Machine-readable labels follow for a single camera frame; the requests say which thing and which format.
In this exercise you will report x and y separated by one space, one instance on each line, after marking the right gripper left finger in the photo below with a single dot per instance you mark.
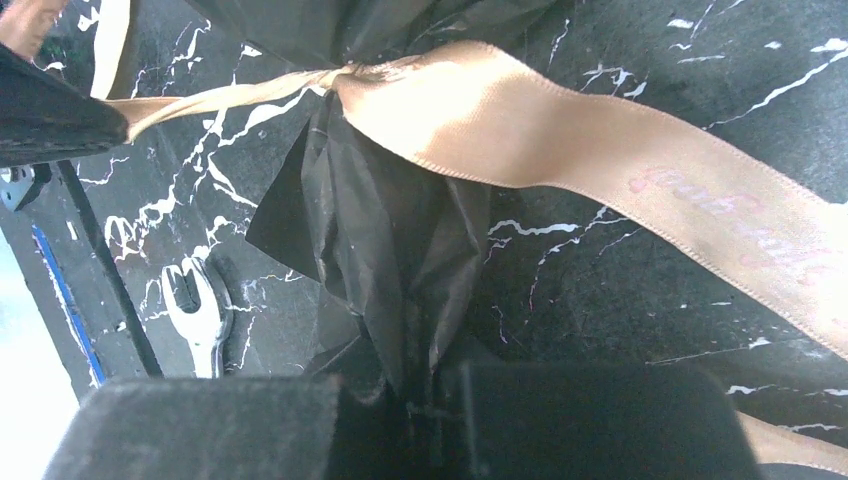
242 428

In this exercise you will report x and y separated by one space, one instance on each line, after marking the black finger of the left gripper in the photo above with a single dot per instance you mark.
43 119

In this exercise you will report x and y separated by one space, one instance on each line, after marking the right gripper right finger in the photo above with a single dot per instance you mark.
534 421

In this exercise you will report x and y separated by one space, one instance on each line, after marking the tan satin ribbon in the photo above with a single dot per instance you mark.
470 111

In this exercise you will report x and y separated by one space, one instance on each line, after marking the silver combination wrench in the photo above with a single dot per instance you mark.
199 306

